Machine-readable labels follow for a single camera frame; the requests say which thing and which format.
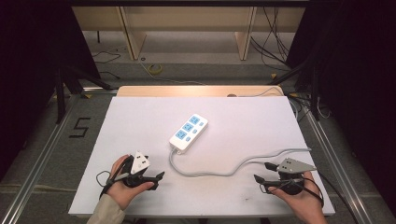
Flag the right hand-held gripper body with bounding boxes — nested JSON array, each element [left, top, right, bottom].
[[276, 157, 318, 196]]

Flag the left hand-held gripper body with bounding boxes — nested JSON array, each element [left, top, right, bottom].
[[121, 150, 151, 189]]

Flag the white power strip blue sockets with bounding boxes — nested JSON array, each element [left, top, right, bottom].
[[168, 113, 209, 154]]

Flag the person's left hand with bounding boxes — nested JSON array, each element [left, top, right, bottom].
[[106, 154, 155, 211]]

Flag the person's right hand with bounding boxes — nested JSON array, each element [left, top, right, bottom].
[[268, 171, 325, 217]]

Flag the white foam board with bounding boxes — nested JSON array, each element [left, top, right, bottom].
[[68, 95, 336, 217]]

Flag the black metal stand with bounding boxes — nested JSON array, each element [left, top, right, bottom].
[[54, 64, 114, 125], [266, 57, 322, 121]]

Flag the yellow tape roll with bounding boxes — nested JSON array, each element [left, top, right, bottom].
[[147, 63, 163, 76]]

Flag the dark curtain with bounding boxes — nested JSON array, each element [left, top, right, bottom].
[[0, 0, 102, 183], [284, 0, 396, 217]]

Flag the beige wooden bench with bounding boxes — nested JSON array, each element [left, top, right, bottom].
[[72, 6, 306, 62]]

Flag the aluminium floor rail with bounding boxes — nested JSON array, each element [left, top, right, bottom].
[[289, 92, 376, 224], [0, 88, 118, 224]]

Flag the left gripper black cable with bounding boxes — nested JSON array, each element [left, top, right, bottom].
[[95, 169, 114, 200]]

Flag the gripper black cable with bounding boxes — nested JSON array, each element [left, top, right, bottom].
[[95, 169, 114, 200], [306, 172, 361, 224]]

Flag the grey power strip cable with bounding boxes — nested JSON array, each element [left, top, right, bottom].
[[168, 147, 313, 178]]

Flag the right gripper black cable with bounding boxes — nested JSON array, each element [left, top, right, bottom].
[[306, 172, 361, 224]]

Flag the white cable behind board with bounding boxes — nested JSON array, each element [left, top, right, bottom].
[[237, 86, 301, 120]]

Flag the white floor cable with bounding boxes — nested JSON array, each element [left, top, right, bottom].
[[137, 58, 207, 87]]

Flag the thin black floor cable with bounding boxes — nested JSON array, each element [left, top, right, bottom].
[[91, 50, 122, 80]]

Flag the bundle of black floor cables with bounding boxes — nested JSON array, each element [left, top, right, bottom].
[[249, 7, 297, 73]]

